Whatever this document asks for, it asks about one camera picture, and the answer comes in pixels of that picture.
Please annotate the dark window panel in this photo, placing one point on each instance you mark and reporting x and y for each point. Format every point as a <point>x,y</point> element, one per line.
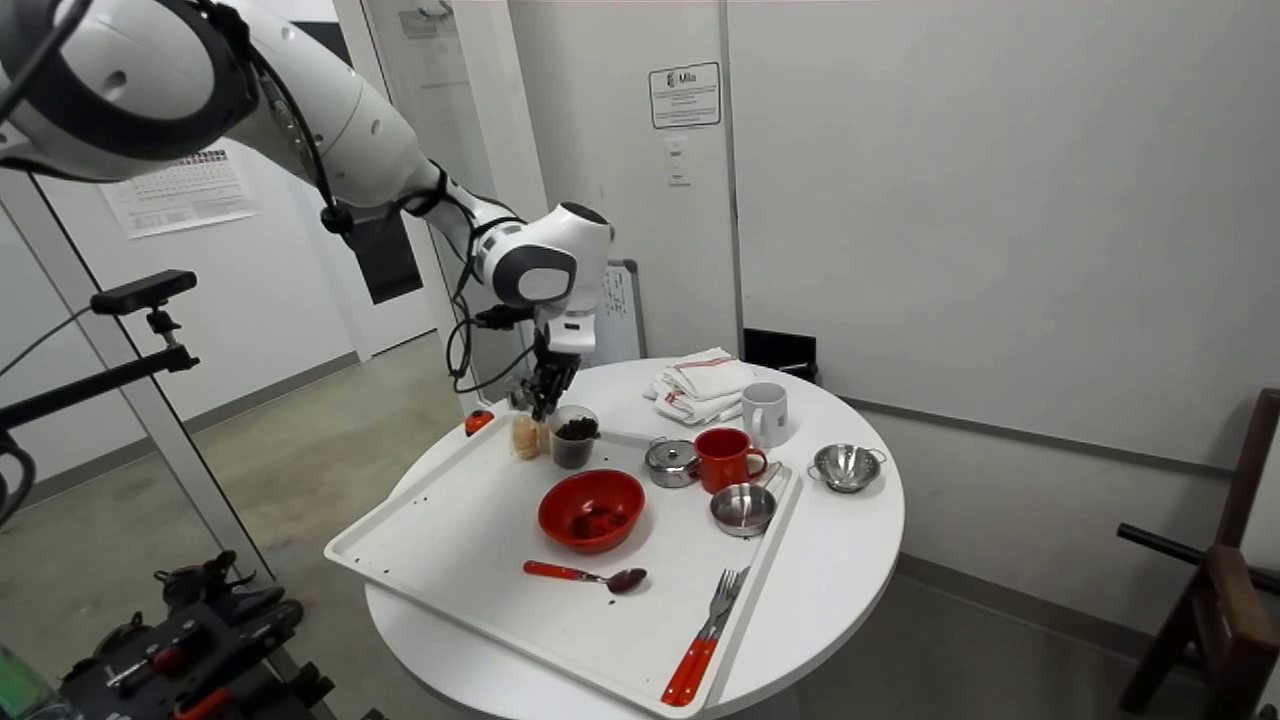
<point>386,265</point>

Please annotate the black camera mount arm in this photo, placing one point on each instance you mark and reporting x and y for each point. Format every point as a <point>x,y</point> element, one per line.
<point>93,381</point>

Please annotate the paper poster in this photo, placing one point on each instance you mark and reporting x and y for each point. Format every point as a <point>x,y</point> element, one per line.
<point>182,195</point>

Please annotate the black tool pile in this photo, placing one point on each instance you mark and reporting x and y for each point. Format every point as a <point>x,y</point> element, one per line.
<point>202,653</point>

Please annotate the dark wooden chair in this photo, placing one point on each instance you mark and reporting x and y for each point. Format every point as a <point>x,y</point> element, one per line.
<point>1232,612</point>

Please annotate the white cloth with red stripes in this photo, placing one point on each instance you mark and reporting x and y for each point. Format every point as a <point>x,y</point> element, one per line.
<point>701,381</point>

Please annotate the red bowl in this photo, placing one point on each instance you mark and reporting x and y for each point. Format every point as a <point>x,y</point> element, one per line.
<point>561,515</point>

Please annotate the white wall sign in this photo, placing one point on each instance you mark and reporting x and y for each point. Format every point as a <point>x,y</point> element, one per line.
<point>687,93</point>

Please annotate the black box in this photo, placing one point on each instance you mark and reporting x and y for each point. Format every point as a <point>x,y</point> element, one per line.
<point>780,352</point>

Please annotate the white plastic tray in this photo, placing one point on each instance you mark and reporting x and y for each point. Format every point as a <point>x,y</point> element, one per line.
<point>452,534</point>

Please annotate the grey metal pole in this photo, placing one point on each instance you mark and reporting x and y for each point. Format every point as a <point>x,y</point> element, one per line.
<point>202,460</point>

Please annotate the green object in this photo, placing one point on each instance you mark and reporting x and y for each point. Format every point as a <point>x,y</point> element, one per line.
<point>18,684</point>

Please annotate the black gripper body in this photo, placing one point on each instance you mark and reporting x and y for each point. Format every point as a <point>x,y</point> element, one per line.
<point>554,370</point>

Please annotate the small steel bowl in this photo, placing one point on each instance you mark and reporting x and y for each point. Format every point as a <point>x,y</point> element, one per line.
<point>670,464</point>
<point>848,470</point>

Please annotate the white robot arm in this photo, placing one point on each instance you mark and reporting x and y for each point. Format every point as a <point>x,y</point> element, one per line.
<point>345,121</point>

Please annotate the red mug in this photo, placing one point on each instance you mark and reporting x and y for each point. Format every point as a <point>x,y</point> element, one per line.
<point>724,460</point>

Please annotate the black camera on stand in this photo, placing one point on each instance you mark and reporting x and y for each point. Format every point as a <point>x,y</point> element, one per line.
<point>144,289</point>

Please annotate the steel cup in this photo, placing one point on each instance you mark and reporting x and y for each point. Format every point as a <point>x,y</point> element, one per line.
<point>742,510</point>

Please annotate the small framed glass panel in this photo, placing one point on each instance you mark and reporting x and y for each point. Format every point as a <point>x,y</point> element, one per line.
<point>623,315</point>

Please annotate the white door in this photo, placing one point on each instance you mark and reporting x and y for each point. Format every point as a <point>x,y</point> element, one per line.
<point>467,80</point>

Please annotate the small dark cup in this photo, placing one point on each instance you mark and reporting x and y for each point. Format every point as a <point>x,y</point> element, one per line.
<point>577,443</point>

